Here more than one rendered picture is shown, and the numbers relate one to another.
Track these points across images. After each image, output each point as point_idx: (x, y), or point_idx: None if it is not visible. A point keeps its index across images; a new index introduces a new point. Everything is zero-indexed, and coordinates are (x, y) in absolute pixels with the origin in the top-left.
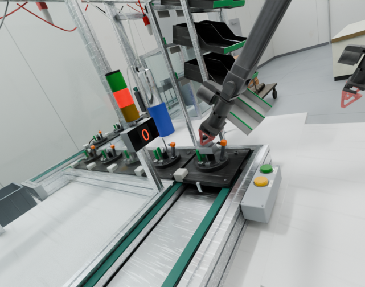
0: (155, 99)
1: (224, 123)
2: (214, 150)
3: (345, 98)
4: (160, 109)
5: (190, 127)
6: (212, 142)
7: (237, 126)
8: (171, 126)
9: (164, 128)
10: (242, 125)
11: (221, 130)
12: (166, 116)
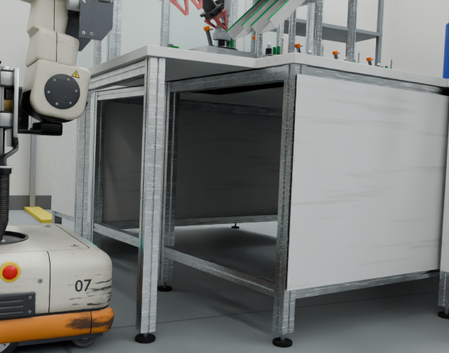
0: None
1: (211, 11)
2: (214, 38)
3: (200, 6)
4: (447, 31)
5: (288, 33)
6: (219, 30)
7: (243, 28)
8: None
9: (443, 71)
10: (236, 26)
11: (209, 17)
12: None
